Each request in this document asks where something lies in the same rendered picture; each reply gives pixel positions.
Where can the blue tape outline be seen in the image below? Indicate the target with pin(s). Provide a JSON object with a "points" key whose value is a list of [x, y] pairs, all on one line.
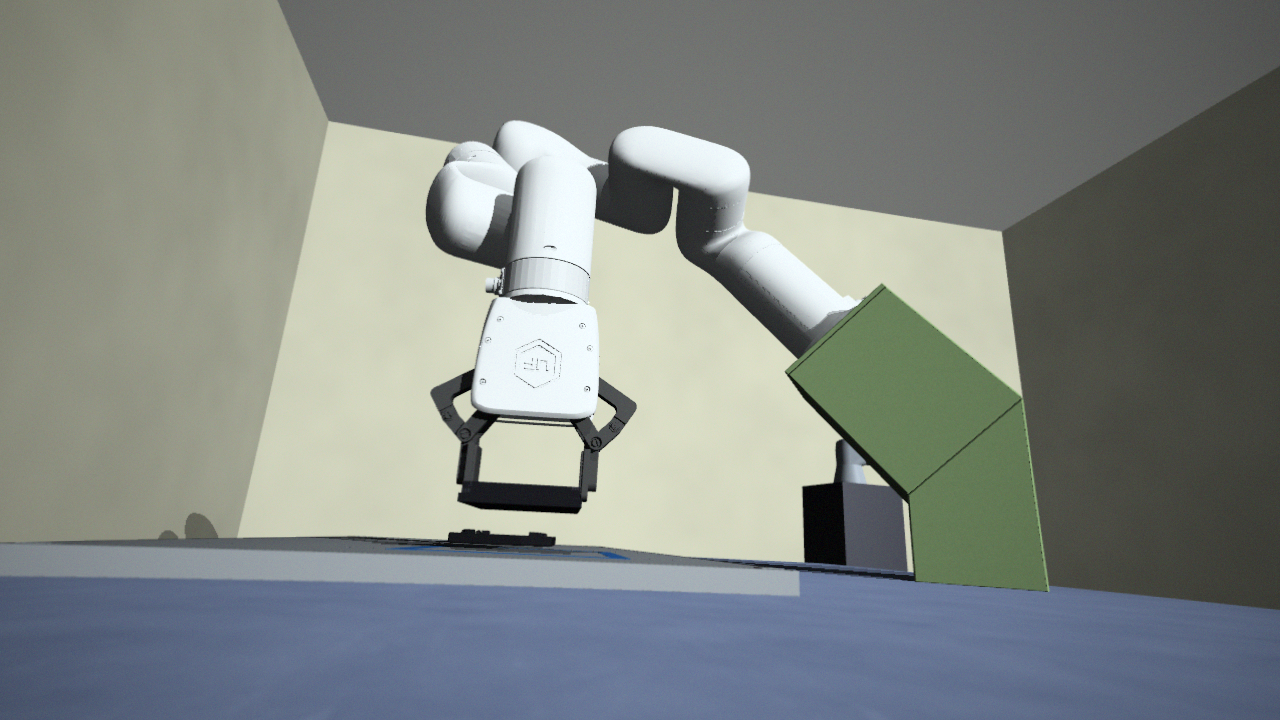
{"points": [[608, 554]]}

